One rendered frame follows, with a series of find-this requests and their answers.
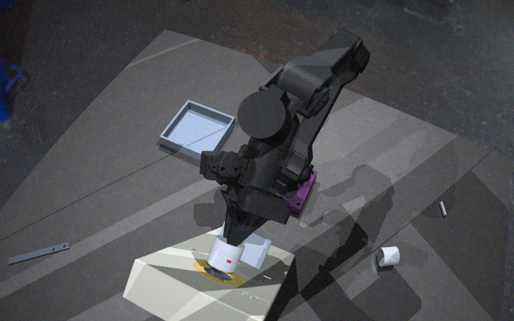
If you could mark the grey-blue flat panel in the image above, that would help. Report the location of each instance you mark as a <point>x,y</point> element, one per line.
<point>256,248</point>

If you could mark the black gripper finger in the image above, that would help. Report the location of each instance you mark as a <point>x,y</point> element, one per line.
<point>243,224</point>
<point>229,213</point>

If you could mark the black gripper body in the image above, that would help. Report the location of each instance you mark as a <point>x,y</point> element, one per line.
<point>259,197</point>

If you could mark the light blue shallow tray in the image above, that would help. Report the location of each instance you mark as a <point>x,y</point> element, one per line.
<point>197,128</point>

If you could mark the blue-grey flat bar with two pins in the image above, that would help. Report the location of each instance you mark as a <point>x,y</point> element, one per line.
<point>39,253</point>

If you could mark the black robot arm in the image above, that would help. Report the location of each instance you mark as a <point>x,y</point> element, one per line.
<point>308,85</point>

